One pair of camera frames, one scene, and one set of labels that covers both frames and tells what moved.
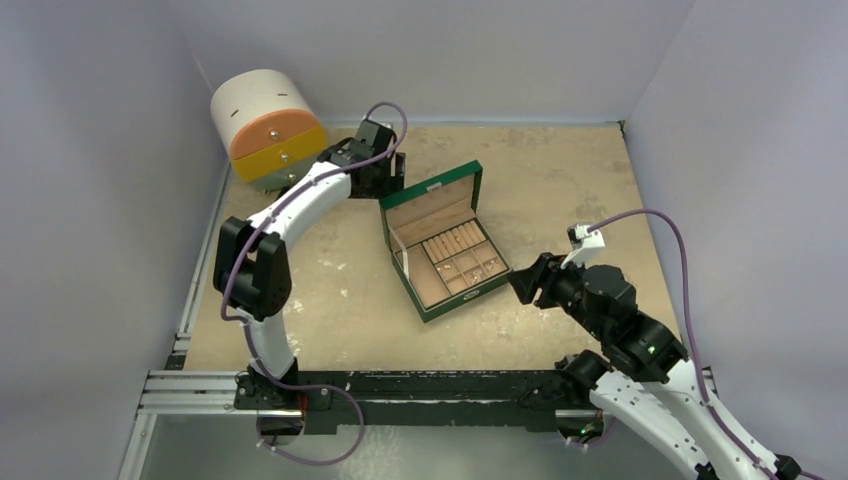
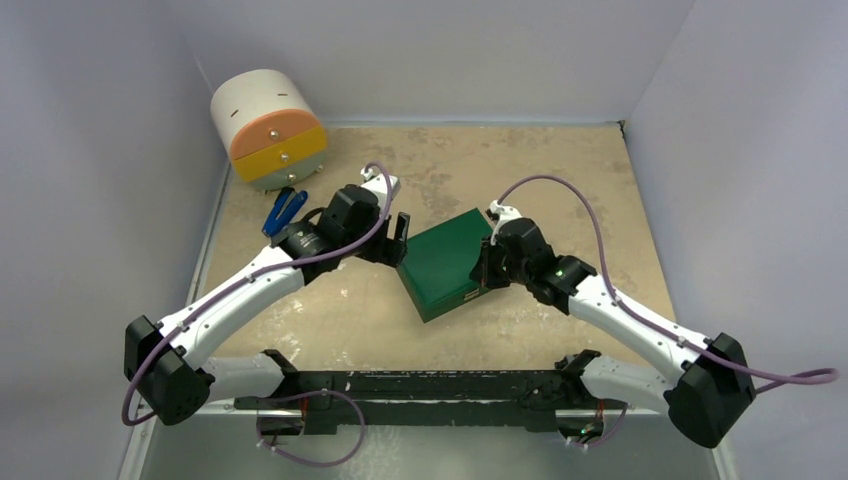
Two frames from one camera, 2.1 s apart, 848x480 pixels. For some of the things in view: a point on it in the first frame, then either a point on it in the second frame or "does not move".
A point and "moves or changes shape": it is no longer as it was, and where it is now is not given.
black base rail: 415,401 does not move
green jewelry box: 438,242 moves or changes shape
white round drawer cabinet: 267,127 does not move
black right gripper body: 545,282 → 491,266
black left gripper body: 384,183 → 380,249
